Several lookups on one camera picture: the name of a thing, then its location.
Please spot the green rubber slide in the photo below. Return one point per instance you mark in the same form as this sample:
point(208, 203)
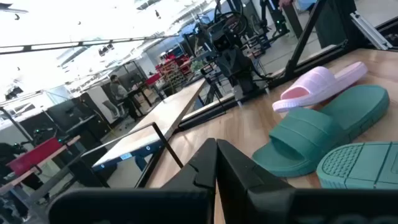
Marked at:
point(357, 168)
point(304, 140)

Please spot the red panel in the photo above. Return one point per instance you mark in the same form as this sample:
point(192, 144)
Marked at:
point(34, 155)

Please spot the person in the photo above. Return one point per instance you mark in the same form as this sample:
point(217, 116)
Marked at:
point(119, 93)

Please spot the black table frame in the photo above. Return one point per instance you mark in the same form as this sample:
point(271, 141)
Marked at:
point(302, 40)

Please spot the silver aluminium extrusion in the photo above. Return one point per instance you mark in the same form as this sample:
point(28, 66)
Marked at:
point(371, 31)

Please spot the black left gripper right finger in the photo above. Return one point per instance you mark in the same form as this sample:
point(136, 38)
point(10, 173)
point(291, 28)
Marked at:
point(248, 193)

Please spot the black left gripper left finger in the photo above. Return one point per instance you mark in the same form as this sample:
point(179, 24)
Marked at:
point(186, 199)

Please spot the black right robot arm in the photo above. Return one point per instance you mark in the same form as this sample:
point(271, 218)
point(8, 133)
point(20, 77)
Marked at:
point(233, 65)

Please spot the long ceiling light bar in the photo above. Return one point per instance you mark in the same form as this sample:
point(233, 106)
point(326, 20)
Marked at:
point(77, 43)

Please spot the wooden shelf with black frame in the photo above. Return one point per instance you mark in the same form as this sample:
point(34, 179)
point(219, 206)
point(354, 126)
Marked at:
point(161, 115)

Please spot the pink rubber slide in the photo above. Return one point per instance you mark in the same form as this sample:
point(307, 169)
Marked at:
point(314, 85)

